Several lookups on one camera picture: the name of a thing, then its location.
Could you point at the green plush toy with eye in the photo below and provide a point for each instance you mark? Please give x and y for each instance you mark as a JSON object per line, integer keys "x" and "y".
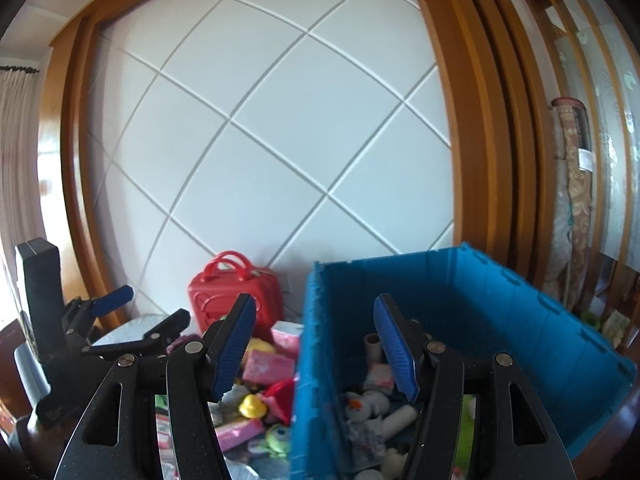
{"x": 278, "y": 440}

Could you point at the red fabric toy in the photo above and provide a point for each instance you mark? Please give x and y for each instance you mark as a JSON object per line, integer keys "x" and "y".
{"x": 281, "y": 396}

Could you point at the white snowman plush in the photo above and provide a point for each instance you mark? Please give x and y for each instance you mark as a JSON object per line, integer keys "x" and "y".
{"x": 367, "y": 406}

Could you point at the wooden lattice screen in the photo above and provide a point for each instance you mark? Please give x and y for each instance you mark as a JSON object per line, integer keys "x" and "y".
{"x": 595, "y": 60}

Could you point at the white cylinder tube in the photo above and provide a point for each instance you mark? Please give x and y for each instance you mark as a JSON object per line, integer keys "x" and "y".
{"x": 372, "y": 347}

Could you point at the red toy suitcase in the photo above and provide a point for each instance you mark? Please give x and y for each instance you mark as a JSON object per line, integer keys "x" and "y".
{"x": 215, "y": 295}

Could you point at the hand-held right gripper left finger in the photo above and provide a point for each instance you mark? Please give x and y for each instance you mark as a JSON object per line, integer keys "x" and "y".
{"x": 234, "y": 347}

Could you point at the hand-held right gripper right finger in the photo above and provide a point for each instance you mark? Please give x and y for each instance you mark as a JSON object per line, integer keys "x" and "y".
{"x": 396, "y": 347}

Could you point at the light green plush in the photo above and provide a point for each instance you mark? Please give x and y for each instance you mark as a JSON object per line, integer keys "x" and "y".
{"x": 465, "y": 425}

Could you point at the yellow plush toy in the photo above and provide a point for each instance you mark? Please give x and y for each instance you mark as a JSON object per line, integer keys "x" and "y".
{"x": 259, "y": 346}

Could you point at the wooden door frame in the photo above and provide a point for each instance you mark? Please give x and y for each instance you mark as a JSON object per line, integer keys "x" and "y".
{"x": 480, "y": 110}

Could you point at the white cloth roll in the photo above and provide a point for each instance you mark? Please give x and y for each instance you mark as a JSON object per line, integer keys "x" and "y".
{"x": 400, "y": 419}

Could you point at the pink patterned box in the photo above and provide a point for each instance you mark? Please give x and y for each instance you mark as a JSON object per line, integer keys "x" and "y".
{"x": 287, "y": 339}

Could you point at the yellow rubber duck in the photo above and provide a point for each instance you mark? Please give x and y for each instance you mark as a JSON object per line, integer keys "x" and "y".
{"x": 251, "y": 406}

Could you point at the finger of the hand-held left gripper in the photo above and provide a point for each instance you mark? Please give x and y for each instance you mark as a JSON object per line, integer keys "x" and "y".
{"x": 167, "y": 327}
{"x": 114, "y": 299}

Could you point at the white curtain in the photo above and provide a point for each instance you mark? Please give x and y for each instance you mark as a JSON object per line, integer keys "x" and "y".
{"x": 17, "y": 160}

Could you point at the pink white medicine box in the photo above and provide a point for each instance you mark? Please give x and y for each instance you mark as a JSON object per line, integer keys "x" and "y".
{"x": 239, "y": 432}

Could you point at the grey cloth-covered desktop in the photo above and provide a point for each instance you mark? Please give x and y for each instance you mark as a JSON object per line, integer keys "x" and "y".
{"x": 125, "y": 331}

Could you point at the dark wooden chair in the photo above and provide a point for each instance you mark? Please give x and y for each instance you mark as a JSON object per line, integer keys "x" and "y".
{"x": 20, "y": 385}

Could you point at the pink printed pack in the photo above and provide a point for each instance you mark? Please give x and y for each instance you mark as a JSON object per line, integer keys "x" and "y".
{"x": 164, "y": 435}

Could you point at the rolled patterned carpet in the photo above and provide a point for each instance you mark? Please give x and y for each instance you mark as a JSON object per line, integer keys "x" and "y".
{"x": 575, "y": 200}

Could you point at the blue plastic crate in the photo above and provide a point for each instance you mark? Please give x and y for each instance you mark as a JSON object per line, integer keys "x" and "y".
{"x": 500, "y": 320}

